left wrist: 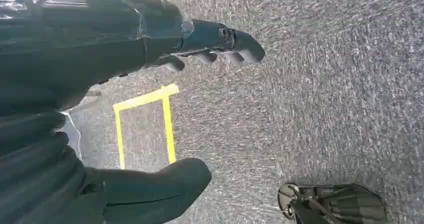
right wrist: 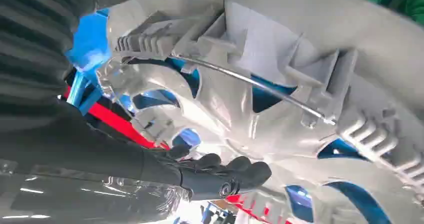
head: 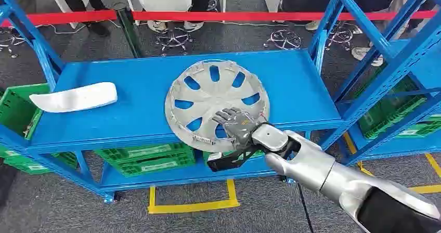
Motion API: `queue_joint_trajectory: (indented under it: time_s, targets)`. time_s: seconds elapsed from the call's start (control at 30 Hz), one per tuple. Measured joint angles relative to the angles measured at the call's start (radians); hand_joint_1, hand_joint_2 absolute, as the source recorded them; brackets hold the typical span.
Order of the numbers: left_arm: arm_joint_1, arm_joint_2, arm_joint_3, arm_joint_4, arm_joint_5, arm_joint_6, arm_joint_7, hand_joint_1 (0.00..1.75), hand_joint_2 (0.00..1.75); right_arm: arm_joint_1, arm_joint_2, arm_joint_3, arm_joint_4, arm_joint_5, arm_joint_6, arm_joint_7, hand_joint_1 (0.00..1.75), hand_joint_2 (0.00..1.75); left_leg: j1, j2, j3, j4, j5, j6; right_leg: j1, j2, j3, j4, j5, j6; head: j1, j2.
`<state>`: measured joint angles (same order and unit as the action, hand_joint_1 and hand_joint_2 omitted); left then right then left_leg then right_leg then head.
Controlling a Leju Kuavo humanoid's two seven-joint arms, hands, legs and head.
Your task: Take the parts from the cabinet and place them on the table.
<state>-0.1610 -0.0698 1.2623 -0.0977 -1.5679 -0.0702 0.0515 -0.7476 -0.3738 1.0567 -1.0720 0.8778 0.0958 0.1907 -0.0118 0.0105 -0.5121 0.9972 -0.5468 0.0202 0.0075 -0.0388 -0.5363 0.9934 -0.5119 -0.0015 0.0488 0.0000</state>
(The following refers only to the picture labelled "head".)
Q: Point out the dark barrier post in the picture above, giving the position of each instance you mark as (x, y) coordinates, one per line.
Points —
(129, 31)

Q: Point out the white curved plastic part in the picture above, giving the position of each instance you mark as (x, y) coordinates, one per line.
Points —
(75, 97)

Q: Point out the red barrier tape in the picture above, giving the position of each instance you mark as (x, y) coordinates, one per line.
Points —
(62, 17)
(258, 16)

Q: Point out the silver wheel hubcap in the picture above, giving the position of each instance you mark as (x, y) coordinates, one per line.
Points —
(206, 100)

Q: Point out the chrome chair base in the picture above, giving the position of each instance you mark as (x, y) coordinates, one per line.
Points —
(340, 35)
(284, 39)
(173, 38)
(10, 40)

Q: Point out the blue metal shelf rack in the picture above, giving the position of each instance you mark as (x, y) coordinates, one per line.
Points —
(137, 97)
(396, 62)

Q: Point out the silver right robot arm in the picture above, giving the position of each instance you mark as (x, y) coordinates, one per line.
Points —
(310, 166)

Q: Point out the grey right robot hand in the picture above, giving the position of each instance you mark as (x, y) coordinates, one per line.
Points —
(241, 128)

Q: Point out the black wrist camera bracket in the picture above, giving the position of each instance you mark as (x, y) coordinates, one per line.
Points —
(227, 164)

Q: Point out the green plastic crate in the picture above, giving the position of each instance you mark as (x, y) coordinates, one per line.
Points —
(155, 166)
(17, 107)
(389, 111)
(420, 129)
(31, 164)
(144, 151)

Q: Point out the yellow floor tape line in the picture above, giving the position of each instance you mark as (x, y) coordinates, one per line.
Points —
(427, 189)

